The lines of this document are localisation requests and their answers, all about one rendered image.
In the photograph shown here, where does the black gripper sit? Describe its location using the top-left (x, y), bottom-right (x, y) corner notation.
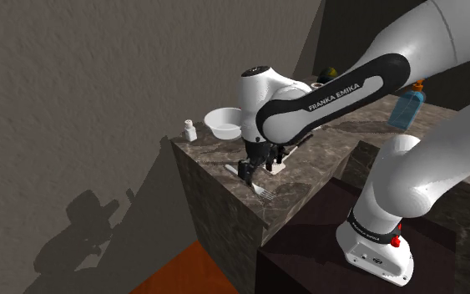
top-left (237, 139), bottom-right (286, 184)

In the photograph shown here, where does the silver fork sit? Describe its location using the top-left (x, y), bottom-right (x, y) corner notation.
top-left (225, 164), bottom-right (277, 201)

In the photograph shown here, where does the white bowl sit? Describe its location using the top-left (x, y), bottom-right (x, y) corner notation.
top-left (204, 107), bottom-right (244, 141)

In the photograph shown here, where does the white salt shaker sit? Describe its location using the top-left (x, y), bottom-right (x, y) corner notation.
top-left (183, 119), bottom-right (198, 143)

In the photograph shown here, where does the dark robot stand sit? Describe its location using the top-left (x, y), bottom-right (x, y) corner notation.
top-left (254, 176), bottom-right (457, 294)

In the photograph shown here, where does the dark green round fruit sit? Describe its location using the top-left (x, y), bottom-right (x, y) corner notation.
top-left (316, 66), bottom-right (339, 85)

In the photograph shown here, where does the blue pump bottle orange top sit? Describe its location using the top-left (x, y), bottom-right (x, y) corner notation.
top-left (387, 79), bottom-right (427, 132)

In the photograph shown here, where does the white knife with black handle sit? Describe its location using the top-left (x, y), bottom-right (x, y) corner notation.
top-left (263, 133), bottom-right (315, 176)

